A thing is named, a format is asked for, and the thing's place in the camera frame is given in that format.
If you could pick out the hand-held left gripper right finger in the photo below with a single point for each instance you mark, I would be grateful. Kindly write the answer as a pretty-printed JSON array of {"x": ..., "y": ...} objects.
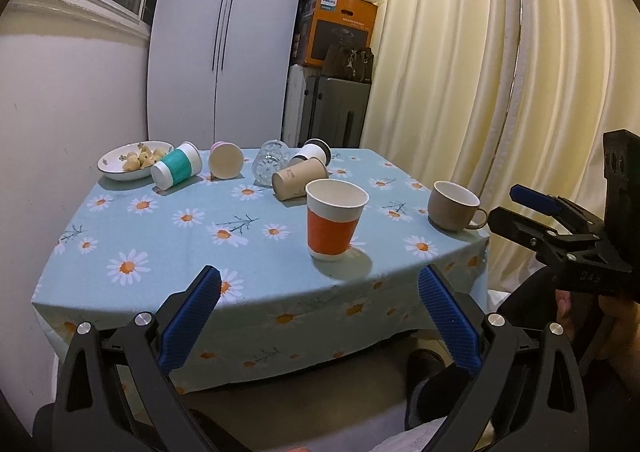
[{"x": 450, "y": 322}]

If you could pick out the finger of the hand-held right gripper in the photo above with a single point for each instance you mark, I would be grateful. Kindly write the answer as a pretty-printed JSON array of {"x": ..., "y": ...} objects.
[
  {"x": 535, "y": 199},
  {"x": 517, "y": 227}
]

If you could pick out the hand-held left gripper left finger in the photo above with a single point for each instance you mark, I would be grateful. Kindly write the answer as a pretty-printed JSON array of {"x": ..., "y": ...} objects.
[{"x": 192, "y": 319}]

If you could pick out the orange sleeve paper cup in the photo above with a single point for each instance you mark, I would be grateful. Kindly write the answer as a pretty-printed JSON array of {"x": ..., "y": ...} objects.
[{"x": 332, "y": 232}]

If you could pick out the teal sleeve paper cup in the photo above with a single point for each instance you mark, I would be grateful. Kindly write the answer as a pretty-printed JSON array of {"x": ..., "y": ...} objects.
[{"x": 177, "y": 165}]

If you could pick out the pink paper cup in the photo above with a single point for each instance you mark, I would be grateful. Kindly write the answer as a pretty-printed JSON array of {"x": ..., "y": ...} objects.
[{"x": 225, "y": 161}]

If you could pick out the brown paper cup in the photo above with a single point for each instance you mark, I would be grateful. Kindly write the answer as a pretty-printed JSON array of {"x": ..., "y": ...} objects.
[{"x": 295, "y": 179}]

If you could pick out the clear glass cup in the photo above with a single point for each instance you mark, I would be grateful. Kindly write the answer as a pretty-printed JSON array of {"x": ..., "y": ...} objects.
[{"x": 270, "y": 162}]

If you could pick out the black and white paper cup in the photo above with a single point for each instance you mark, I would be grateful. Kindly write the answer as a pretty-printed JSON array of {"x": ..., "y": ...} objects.
[{"x": 312, "y": 150}]

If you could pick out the person's right hand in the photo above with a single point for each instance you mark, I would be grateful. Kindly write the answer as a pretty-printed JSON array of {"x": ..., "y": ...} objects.
[{"x": 625, "y": 332}]

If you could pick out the beige ceramic mug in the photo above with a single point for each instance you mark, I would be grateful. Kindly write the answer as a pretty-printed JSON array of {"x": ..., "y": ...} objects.
[{"x": 447, "y": 212}]

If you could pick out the blue daisy tablecloth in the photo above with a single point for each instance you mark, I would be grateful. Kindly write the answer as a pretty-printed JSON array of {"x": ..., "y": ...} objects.
[{"x": 165, "y": 232}]

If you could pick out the cream curtain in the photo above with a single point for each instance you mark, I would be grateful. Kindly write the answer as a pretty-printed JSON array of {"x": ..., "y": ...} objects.
[{"x": 450, "y": 56}]

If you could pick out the white floral bowl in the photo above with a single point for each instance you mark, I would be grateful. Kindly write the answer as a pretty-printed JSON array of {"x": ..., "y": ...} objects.
[{"x": 112, "y": 170}]

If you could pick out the pile of beige snack balls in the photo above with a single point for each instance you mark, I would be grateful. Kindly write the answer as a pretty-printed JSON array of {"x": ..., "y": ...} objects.
[{"x": 142, "y": 157}]

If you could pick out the grey suitcase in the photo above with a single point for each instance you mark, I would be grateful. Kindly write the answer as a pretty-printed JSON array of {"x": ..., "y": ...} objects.
[{"x": 335, "y": 114}]

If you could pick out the brown handbag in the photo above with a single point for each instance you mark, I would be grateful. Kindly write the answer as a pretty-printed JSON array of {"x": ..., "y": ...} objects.
[{"x": 350, "y": 62}]

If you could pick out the orange cardboard box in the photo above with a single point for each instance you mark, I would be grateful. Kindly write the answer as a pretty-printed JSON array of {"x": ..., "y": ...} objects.
[{"x": 340, "y": 29}]

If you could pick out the white wardrobe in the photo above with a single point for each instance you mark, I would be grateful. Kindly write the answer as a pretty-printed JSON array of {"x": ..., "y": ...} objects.
[{"x": 190, "y": 41}]

